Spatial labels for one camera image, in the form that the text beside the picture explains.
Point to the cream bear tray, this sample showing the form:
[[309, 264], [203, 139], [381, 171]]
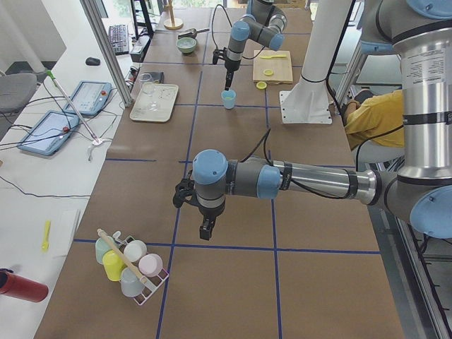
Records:
[[165, 95]]

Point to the green bowl of ice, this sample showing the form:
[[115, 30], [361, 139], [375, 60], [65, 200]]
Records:
[[186, 45]]

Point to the yellow cup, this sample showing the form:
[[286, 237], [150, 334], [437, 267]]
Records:
[[113, 265]]

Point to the light blue plastic cup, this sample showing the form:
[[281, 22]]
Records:
[[228, 98]]

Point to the yellow plastic spoon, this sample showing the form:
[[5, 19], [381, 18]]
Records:
[[45, 240]]

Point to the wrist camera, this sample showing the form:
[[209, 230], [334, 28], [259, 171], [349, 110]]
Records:
[[185, 193], [218, 54]]

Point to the wooden mug tree stand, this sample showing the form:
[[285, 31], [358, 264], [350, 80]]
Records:
[[172, 23]]

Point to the red bottle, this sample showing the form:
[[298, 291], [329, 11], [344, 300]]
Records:
[[16, 286]]

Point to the pale blue cup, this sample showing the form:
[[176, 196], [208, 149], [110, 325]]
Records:
[[130, 284]]

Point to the teach pendant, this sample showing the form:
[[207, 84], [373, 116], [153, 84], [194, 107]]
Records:
[[49, 133], [90, 97]]

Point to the yellow lemon slice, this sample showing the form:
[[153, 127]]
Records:
[[268, 72]]

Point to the aluminium frame post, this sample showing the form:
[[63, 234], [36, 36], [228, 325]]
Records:
[[92, 13]]

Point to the clear wine glass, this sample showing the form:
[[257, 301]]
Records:
[[148, 89]]

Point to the wooden stick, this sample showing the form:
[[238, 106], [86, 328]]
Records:
[[101, 233]]

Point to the person in yellow shirt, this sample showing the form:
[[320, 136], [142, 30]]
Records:
[[379, 117]]

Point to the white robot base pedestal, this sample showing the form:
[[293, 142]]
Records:
[[307, 102]]

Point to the black computer mouse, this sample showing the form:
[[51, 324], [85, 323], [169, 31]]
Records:
[[92, 61]]

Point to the wooden cutting board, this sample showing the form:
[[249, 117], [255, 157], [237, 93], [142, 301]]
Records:
[[282, 68]]

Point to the yellow lemon half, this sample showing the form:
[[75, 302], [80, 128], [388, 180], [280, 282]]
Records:
[[261, 85]]

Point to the white wire cup rack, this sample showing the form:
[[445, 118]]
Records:
[[153, 283]]

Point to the pink cup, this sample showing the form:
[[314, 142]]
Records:
[[150, 265]]

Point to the mint green cup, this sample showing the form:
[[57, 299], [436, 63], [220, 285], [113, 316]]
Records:
[[101, 248]]

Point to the yellow plastic knife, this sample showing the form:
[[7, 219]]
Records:
[[274, 56]]

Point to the black keyboard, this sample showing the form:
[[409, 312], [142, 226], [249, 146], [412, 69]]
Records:
[[119, 39]]

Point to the white paper sheets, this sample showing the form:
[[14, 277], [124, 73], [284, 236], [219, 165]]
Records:
[[62, 232]]

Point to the pink green rod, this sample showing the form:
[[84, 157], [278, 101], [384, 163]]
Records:
[[96, 140]]

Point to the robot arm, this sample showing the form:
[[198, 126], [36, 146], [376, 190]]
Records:
[[418, 116], [263, 23]]

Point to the white cup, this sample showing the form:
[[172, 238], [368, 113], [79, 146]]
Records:
[[135, 250]]

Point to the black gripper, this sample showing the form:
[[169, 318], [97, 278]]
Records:
[[231, 66], [208, 213]]

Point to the metal ice scoop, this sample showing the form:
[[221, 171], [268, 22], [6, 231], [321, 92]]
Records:
[[192, 32]]

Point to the far teach pendant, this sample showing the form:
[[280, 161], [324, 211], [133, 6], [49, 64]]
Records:
[[90, 97]]

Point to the near teach pendant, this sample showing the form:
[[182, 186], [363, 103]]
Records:
[[49, 133]]

